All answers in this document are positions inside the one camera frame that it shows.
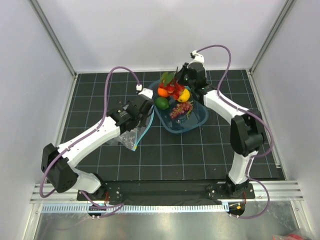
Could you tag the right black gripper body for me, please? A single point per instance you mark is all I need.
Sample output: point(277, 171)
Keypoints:
point(186, 80)

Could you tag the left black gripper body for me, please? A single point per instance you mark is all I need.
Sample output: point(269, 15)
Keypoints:
point(142, 121)

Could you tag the red cherry fruit cluster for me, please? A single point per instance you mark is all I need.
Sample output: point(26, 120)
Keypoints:
point(168, 82)

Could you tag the green lime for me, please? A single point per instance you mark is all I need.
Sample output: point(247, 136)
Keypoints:
point(162, 103)

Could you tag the clear zip top bag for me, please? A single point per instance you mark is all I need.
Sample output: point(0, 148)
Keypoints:
point(131, 139)

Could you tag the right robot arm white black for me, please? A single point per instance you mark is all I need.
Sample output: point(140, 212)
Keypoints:
point(246, 132)

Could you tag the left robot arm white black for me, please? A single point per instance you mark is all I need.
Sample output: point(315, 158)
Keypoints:
point(59, 162)

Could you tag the yellow lemon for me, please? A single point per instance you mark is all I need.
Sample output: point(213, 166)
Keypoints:
point(184, 97)

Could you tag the orange fruit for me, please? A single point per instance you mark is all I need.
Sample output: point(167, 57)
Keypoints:
point(162, 92)

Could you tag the purple grape bunch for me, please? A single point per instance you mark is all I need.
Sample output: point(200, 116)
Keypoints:
point(184, 108)

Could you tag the teal plastic tray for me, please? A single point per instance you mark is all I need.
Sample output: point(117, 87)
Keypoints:
point(181, 124)

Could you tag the black grid mat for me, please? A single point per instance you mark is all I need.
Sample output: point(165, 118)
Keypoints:
point(201, 153)

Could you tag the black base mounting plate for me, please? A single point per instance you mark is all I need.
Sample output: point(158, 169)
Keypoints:
point(177, 192)

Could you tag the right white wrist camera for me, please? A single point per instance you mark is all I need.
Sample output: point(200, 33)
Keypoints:
point(196, 57)

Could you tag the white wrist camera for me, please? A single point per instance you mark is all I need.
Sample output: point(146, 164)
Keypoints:
point(143, 93)
point(196, 57)

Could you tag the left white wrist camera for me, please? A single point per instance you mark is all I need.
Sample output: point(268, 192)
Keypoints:
point(143, 93)

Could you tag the slotted white cable duct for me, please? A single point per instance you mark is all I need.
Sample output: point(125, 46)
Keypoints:
point(132, 209)

